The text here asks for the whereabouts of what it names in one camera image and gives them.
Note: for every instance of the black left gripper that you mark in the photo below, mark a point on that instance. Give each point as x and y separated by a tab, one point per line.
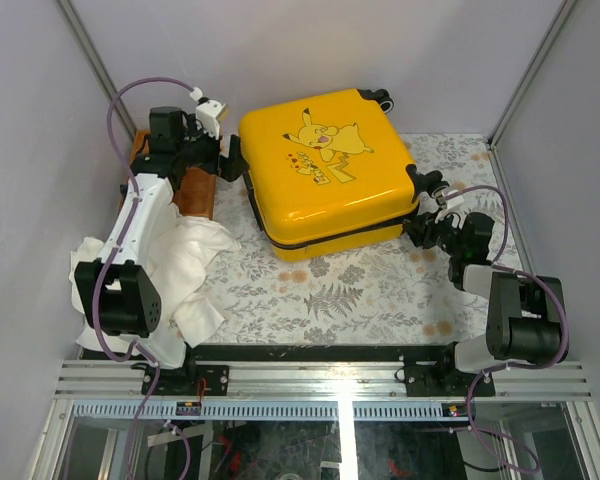
228	166

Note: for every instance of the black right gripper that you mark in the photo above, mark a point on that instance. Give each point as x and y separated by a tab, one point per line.
425	225

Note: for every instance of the yellow suitcase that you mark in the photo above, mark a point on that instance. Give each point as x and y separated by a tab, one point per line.
330	173

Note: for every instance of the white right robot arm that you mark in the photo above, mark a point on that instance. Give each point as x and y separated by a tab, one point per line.
526	319

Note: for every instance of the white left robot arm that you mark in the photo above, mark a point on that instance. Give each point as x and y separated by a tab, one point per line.
121	303

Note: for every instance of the wooden compartment organizer tray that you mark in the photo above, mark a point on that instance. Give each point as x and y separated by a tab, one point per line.
196	196

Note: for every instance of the white crumpled towel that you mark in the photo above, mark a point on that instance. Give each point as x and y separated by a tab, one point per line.
177	266

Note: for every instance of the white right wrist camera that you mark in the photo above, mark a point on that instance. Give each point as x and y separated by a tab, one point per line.
448	199

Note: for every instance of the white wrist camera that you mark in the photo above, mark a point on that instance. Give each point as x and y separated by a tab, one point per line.
209	113
448	199

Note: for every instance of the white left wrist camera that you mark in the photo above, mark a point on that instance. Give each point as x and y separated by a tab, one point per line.
209	113

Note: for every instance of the aluminium mounting rail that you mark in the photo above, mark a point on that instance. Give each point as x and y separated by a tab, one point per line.
99	379

